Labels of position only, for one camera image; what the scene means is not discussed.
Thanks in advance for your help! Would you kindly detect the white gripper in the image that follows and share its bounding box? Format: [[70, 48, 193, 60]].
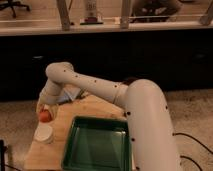
[[37, 81, 63, 119]]

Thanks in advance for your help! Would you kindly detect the red apple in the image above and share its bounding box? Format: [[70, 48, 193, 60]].
[[38, 109, 52, 123]]

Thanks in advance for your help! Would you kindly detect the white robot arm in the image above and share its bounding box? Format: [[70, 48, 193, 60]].
[[36, 62, 183, 171]]

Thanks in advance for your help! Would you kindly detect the white paper cup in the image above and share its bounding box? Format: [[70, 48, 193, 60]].
[[34, 122, 53, 144]]

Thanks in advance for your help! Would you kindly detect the blue folded cloth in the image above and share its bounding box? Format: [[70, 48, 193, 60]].
[[58, 88, 81, 104]]

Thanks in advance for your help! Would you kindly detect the green square tray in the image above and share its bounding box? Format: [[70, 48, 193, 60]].
[[61, 116, 132, 171]]

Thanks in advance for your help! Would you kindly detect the dark red bowl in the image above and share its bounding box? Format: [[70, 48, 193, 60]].
[[123, 77, 138, 85]]

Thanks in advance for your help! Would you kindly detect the black floor cable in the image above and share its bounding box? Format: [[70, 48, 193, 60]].
[[172, 132, 213, 171]]

